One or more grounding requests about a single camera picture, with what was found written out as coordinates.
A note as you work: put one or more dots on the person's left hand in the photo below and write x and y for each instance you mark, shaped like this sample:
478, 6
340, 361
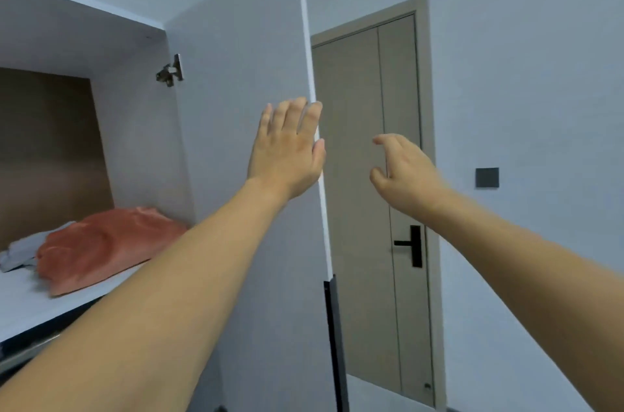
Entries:
288, 153

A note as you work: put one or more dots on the person's right hand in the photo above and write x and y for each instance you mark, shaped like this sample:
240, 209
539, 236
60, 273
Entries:
409, 183

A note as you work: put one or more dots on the white wardrobe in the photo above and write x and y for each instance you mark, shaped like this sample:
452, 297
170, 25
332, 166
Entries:
127, 134

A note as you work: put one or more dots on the brown velvet garment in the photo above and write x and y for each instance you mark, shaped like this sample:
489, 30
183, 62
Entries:
107, 241

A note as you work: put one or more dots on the grey drawstring shorts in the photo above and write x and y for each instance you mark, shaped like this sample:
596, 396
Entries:
24, 251

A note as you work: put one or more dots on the person's left forearm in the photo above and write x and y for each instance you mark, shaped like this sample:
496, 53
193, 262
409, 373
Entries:
127, 329

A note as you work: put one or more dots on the person's right forearm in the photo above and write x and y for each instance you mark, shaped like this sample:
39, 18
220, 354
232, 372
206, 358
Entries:
546, 280

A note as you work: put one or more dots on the white wardrobe shelf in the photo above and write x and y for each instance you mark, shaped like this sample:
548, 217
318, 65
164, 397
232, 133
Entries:
29, 304

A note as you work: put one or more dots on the beige wooden door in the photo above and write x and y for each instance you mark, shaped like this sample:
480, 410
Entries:
361, 231

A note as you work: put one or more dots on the metal door hinge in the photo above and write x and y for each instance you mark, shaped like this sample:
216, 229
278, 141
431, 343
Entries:
171, 72

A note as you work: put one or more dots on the black wall switch plate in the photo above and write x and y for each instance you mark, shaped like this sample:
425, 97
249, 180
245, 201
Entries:
487, 178

